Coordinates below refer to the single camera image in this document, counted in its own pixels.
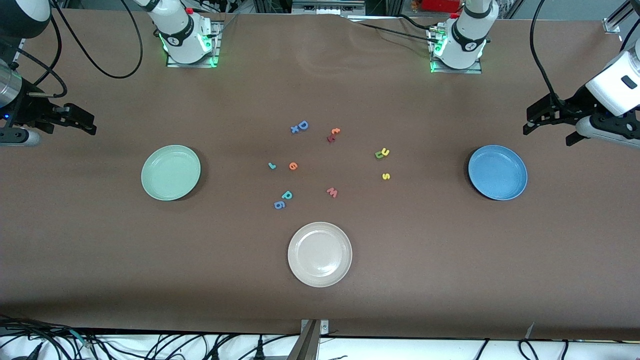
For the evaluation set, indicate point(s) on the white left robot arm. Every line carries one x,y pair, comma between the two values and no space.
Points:
465,40

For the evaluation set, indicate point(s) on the brown table cover sheet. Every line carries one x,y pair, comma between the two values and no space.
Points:
100,250

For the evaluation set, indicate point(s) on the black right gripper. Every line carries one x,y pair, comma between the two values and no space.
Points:
28,109

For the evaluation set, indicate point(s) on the aluminium frame profile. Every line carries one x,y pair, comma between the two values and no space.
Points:
617,20

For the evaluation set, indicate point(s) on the red background object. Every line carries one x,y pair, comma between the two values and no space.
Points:
440,5

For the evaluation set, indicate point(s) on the pink foam letter w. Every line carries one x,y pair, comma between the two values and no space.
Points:
332,192

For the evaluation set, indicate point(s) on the blue foam letter g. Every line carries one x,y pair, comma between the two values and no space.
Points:
276,205

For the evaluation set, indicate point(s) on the teal foam letter p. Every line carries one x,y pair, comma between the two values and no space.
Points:
284,195

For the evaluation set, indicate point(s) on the beige plate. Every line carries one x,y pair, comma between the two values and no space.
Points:
320,255

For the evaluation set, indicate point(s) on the blue foam letter D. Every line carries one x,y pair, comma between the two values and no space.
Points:
300,125

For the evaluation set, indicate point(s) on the grey tape piece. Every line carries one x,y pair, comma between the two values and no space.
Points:
530,331

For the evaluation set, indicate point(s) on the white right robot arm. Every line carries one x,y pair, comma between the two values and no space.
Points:
180,35

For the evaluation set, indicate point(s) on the grey equipment box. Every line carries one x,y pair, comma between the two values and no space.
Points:
330,6

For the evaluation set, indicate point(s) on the blue plate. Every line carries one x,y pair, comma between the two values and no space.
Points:
497,172

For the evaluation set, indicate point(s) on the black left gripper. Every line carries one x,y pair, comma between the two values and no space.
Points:
573,104

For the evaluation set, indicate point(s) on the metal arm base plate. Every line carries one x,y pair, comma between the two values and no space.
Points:
170,64
475,71

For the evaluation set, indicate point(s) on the pale green plate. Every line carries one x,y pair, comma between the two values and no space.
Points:
170,172

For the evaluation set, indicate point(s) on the metal table bracket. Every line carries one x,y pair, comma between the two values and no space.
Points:
310,345

